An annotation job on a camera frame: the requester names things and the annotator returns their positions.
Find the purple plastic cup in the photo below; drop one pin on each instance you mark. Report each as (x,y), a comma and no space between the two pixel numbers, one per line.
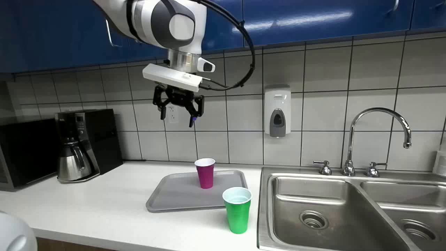
(206,171)

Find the steel coffee carafe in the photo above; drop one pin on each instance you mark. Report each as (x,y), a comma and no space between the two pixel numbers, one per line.
(73,163)

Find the black coffee maker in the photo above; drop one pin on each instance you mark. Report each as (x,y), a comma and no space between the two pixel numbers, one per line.
(97,132)

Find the green plastic cup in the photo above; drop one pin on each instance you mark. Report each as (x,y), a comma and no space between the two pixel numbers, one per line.
(238,200)

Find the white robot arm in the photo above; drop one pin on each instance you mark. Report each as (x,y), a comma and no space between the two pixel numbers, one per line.
(179,26)

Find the grey plastic tray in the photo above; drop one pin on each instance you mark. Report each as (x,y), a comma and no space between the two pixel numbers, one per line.
(182,191)

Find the white rounded object foreground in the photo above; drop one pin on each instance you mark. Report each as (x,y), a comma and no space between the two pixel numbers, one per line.
(16,234)

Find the white wall soap dispenser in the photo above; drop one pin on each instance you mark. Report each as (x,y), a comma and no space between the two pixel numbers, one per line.
(278,110)

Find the blue upper cabinets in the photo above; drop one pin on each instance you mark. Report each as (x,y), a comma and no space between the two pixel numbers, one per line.
(68,33)

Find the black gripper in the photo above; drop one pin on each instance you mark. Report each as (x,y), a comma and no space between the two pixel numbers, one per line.
(165,95)

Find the stainless steel double sink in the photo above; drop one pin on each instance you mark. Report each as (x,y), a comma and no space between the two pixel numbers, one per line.
(304,210)

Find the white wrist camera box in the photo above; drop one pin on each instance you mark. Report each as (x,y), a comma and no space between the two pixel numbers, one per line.
(172,76)

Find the black microwave oven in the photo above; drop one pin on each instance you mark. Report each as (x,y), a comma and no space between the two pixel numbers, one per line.
(29,153)

